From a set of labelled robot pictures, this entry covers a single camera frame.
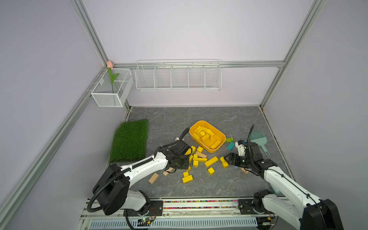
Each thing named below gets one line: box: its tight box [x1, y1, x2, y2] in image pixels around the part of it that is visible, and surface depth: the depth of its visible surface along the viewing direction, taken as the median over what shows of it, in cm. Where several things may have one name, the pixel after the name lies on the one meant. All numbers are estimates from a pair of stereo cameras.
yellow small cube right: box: [207, 166, 216, 176], surface depth 86 cm
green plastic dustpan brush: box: [250, 137, 270, 156], surface depth 101 cm
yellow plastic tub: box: [189, 120, 227, 153], surface depth 101 cm
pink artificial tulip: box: [106, 60, 120, 94], surface depth 92 cm
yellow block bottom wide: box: [182, 171, 194, 184], surface depth 84 cm
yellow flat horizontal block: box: [192, 157, 208, 162], surface depth 91 cm
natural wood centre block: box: [195, 150, 207, 159], surface depth 93 cm
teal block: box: [227, 141, 235, 151], surface depth 97 cm
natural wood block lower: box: [148, 172, 160, 185], surface depth 85 cm
